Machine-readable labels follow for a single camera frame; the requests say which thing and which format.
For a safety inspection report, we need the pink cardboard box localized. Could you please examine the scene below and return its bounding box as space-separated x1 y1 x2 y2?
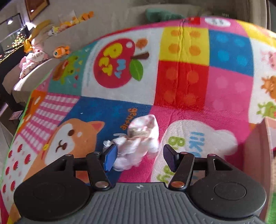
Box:
244 117 276 224

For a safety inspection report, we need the beige sofa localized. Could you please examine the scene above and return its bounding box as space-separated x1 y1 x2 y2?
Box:
12 0 270 104

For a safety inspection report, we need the orange fish plush toy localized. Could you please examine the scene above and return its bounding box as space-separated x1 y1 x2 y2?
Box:
53 45 70 58

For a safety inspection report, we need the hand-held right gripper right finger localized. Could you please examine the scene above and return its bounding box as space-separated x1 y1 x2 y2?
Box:
163 144 238 192

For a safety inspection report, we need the framed wall picture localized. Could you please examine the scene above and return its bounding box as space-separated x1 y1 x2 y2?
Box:
25 0 50 22

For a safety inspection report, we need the colourful cartoon printed play mat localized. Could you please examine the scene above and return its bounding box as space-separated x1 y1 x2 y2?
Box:
0 16 276 224

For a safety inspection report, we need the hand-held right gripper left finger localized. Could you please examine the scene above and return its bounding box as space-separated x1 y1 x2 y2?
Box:
46 143 119 192

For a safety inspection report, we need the pile of pink clothes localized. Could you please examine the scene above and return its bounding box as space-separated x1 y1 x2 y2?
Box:
19 48 49 79

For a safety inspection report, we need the yellow long-eared plush toy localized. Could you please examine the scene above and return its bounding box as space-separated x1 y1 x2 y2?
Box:
24 20 51 54

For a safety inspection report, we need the white pink patterned sock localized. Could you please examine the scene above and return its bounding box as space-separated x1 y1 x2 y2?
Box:
103 114 160 171

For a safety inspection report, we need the dark wooden cabinet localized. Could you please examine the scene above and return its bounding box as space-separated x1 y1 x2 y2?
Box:
0 62 24 121

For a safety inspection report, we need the teal cloth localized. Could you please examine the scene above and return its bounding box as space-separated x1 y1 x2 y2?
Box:
145 8 186 23

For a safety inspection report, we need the glass aquarium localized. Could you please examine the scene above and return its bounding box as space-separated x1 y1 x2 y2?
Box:
0 13 27 63

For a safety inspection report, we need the small yellow white plush toy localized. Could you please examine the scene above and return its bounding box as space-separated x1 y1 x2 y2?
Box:
48 25 62 35

